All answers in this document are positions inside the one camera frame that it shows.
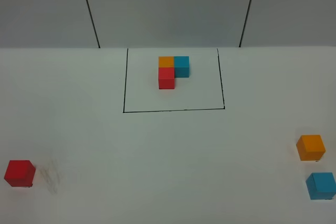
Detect red template cube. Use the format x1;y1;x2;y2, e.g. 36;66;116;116
158;67;175;89

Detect orange template cube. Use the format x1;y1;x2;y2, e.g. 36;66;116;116
159;56;174;68

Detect blue template cube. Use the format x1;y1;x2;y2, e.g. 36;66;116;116
174;56;190;78

